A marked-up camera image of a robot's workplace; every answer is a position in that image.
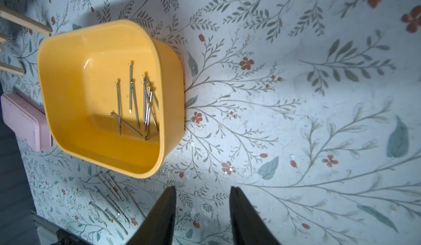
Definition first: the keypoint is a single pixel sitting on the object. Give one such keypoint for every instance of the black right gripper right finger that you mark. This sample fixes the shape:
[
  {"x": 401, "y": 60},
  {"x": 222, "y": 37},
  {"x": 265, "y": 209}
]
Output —
[{"x": 247, "y": 227}]

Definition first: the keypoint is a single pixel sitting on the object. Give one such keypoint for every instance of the wooden easel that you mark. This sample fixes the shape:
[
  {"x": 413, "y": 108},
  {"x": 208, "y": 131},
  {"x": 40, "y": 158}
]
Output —
[{"x": 26, "y": 22}]

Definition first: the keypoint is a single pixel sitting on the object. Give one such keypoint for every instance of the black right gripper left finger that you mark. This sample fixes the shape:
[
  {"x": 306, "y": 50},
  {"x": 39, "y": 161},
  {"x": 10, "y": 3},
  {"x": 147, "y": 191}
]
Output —
[{"x": 158, "y": 226}]

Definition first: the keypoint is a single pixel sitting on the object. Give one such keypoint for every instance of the steel nail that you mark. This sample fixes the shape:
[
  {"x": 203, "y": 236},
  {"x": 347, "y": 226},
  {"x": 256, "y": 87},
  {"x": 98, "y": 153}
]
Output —
[
  {"x": 125, "y": 123},
  {"x": 130, "y": 86},
  {"x": 119, "y": 106}
]

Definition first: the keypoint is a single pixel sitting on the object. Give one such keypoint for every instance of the pink phone case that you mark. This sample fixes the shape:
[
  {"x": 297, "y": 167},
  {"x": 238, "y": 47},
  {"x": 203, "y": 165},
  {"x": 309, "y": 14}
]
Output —
[{"x": 26, "y": 122}]

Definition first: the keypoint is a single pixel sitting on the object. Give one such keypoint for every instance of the yellow plastic storage box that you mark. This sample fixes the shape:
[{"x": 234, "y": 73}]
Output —
[{"x": 77, "y": 72}]

